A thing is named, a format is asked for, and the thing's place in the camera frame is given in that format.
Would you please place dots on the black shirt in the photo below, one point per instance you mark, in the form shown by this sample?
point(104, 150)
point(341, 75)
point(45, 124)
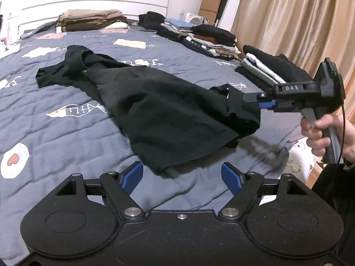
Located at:
point(155, 102)

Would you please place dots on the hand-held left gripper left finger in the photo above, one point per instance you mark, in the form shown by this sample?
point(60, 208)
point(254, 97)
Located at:
point(133, 177)

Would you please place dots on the beige curtain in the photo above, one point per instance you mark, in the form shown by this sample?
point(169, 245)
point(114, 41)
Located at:
point(291, 19)

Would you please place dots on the stack of brown folded clothes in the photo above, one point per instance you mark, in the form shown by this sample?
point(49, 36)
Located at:
point(88, 19)

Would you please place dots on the folded clothes stack, black top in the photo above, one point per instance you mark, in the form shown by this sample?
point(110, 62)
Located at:
point(213, 37)

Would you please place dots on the folded clothes stack, blue top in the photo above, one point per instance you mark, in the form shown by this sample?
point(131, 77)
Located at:
point(176, 27)

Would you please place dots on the white pillow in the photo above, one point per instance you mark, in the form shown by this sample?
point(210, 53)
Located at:
point(116, 25)

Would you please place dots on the white wall socket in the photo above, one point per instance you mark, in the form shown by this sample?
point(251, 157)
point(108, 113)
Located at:
point(182, 13)

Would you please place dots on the folded black and white clothes stack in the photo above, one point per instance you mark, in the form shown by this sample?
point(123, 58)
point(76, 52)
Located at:
point(274, 66)

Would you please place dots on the white printed sheet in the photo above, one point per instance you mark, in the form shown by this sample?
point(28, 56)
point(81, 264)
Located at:
point(301, 158)

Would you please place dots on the white bed headboard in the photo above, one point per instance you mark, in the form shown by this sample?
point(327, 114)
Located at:
point(97, 8)

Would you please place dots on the grey cloth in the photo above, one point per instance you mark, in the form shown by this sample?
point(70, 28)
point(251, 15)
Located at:
point(38, 29)

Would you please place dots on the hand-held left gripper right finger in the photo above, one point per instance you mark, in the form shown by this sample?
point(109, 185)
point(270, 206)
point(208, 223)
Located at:
point(229, 178)

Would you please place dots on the white clothes pile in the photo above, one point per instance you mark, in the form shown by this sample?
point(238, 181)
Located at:
point(8, 50)

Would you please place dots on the person's right hand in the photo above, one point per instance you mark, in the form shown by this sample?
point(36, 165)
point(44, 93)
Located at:
point(314, 141)

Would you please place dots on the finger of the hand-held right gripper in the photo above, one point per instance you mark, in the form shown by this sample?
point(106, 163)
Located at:
point(258, 96)
point(267, 105)

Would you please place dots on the grey printed quilt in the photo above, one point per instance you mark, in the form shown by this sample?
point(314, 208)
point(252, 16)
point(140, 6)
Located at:
point(55, 144)

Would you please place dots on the black clothes pile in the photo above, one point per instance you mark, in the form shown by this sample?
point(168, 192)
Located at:
point(151, 20)

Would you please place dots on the person's dark clothing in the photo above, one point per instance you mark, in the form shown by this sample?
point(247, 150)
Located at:
point(335, 199)

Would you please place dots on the white fan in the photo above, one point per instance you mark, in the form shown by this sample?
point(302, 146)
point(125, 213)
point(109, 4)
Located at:
point(195, 20)

